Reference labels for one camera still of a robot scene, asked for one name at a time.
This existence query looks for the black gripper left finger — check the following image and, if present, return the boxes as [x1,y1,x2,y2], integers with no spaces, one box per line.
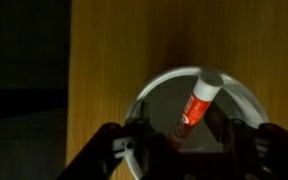
[57,99,177,180]

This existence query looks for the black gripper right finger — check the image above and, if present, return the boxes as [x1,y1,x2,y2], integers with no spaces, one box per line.
[203,102,288,180]

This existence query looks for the white round bowl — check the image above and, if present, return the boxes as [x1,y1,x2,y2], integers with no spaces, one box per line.
[123,65,270,180]

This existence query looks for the red white glue stick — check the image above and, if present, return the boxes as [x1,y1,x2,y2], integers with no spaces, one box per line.
[170,68,224,148]

